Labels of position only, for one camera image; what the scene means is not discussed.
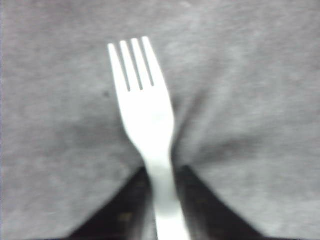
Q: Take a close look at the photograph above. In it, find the white plastic fork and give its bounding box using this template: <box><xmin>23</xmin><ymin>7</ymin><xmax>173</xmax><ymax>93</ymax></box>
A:
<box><xmin>107</xmin><ymin>36</ymin><xmax>191</xmax><ymax>240</ymax></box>

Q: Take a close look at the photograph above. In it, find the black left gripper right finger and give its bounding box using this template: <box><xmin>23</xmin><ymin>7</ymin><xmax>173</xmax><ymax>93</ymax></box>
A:
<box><xmin>177</xmin><ymin>165</ymin><xmax>264</xmax><ymax>240</ymax></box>

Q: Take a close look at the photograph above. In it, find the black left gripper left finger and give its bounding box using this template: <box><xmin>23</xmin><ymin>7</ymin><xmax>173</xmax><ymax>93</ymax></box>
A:
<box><xmin>66</xmin><ymin>167</ymin><xmax>151</xmax><ymax>240</ymax></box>

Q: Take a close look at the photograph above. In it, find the dark grey table cloth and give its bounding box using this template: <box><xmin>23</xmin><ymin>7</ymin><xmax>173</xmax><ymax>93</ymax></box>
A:
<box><xmin>1</xmin><ymin>0</ymin><xmax>320</xmax><ymax>240</ymax></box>

